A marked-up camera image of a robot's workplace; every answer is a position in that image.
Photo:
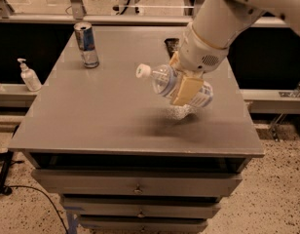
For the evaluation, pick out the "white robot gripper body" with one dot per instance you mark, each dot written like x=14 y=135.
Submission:
x=198 y=55

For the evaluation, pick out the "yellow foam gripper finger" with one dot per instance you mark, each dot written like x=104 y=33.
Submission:
x=186 y=89
x=174 y=61

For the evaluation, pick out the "blue label plastic water bottle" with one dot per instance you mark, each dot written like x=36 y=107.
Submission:
x=164 y=80

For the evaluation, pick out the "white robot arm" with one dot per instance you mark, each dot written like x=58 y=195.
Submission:
x=207 y=38

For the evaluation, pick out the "white pump sanitizer bottle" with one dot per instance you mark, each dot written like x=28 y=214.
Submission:
x=29 y=76

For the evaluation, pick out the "blue silver energy drink can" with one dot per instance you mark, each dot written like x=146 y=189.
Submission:
x=85 y=38

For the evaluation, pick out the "grey drawer cabinet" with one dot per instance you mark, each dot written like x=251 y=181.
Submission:
x=122 y=158

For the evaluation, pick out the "grey metal railing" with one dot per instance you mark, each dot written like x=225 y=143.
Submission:
x=97 y=11

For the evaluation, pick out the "black stand leg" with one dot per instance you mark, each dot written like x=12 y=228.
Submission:
x=5 y=160

